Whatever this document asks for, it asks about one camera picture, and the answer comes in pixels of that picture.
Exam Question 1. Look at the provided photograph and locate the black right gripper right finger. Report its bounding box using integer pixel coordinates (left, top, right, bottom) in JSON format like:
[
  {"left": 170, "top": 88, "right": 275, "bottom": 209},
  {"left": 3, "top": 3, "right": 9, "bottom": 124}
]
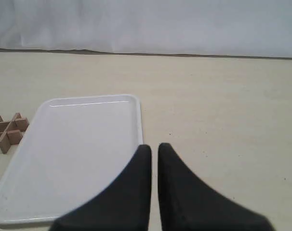
[{"left": 158, "top": 143, "right": 274, "bottom": 231}]

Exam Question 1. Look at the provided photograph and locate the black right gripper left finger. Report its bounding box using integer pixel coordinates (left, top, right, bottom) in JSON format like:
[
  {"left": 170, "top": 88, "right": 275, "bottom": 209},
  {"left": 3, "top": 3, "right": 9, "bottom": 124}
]
[{"left": 50, "top": 144, "right": 152, "bottom": 231}]

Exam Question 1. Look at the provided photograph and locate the white plastic tray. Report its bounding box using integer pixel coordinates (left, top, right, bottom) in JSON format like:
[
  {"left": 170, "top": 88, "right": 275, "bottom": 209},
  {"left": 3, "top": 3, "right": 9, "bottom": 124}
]
[{"left": 0, "top": 94, "right": 143, "bottom": 224}]

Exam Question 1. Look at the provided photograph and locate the white backdrop cloth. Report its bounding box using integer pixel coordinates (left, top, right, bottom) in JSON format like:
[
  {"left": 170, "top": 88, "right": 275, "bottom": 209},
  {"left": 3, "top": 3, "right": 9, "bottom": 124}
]
[{"left": 0, "top": 0, "right": 292, "bottom": 58}]

